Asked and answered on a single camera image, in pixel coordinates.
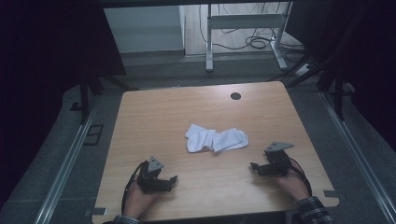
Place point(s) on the person's left hand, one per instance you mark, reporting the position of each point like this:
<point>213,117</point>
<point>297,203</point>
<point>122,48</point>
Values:
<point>138,200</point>

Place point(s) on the white cabinet panel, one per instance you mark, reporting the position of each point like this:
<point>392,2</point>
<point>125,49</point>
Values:
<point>143,29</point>

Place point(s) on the grey metal table bracket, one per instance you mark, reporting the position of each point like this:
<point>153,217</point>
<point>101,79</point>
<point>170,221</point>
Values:
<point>96,212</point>
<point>333,193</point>

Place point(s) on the white power strip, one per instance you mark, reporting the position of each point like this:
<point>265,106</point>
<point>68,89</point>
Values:
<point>302,70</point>

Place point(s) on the black floor outlet frame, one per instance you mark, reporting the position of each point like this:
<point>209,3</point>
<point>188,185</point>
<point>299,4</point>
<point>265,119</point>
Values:
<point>93,134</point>

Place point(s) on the white sock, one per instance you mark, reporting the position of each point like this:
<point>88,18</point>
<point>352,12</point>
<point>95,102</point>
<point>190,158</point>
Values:
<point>232,139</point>
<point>199,138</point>

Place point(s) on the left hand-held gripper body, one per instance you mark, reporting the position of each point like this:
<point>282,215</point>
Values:
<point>151,174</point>

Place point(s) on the black round table grommet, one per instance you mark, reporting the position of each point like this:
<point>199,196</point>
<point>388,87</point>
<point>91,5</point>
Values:
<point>235,96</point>

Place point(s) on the dark curtain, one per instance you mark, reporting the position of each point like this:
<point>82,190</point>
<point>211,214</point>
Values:
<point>46,62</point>
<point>361,46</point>

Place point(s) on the aluminium floor rail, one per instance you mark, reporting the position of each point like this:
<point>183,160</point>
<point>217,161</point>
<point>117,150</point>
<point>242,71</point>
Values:
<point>358,155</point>
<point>67,168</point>

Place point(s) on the person's right hand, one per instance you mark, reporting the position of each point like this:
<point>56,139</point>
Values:
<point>292,185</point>

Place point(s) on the white metal desk frame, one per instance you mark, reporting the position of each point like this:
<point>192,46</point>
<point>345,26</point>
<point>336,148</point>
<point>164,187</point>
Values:
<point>246,21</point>

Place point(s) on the black metal stand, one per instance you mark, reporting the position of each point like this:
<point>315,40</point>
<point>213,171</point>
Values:
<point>84,99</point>
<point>339,96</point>

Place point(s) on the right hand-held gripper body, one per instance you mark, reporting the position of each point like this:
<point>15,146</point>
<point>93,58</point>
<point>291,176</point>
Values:
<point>278,160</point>

